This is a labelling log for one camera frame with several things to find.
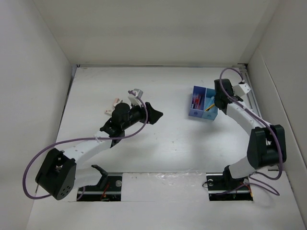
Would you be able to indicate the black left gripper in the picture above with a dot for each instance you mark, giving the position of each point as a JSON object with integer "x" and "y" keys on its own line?
{"x": 153, "y": 115}

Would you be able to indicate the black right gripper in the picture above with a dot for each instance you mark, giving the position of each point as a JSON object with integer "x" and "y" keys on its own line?
{"x": 231, "y": 88}

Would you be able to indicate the blue utility knife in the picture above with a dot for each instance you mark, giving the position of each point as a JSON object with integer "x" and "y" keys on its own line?
{"x": 209, "y": 101}

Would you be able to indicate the pink white mini stapler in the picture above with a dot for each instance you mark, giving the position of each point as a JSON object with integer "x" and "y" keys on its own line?
{"x": 117, "y": 101}

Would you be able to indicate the orange cap refill pen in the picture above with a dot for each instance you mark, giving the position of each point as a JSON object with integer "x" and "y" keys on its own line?
{"x": 200, "y": 102}

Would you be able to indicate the red gel pen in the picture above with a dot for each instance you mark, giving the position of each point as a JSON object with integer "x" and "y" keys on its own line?
{"x": 196, "y": 101}

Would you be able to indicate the pink ink clear pen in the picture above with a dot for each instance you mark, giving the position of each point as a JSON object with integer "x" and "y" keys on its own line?
{"x": 193, "y": 101}

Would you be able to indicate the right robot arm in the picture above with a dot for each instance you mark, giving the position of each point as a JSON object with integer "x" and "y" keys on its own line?
{"x": 232, "y": 114}

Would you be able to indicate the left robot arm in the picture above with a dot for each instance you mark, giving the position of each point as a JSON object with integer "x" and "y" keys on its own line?
{"x": 61, "y": 170}

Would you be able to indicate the light blue container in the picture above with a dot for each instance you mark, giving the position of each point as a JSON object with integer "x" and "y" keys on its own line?
{"x": 210, "y": 110}

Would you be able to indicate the white staple box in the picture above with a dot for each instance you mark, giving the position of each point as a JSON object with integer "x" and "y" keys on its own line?
{"x": 109, "y": 112}

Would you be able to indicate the dark blue container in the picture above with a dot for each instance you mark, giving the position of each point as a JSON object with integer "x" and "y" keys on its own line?
{"x": 196, "y": 112}

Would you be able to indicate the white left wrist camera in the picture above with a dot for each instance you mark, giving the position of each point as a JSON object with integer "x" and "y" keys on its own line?
{"x": 135, "y": 96}

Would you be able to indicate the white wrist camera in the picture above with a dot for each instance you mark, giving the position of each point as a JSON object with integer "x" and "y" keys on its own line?
{"x": 241, "y": 89}
{"x": 135, "y": 96}

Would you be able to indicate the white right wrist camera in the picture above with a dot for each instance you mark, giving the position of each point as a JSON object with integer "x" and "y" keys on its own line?
{"x": 241, "y": 89}

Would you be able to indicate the aluminium side rail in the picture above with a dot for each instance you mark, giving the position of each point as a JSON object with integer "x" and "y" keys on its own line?
{"x": 257, "y": 115}

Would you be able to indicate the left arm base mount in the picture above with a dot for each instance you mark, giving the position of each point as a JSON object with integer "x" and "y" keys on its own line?
{"x": 99, "y": 185}

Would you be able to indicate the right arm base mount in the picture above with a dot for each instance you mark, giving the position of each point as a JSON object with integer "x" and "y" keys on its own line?
{"x": 221, "y": 188}

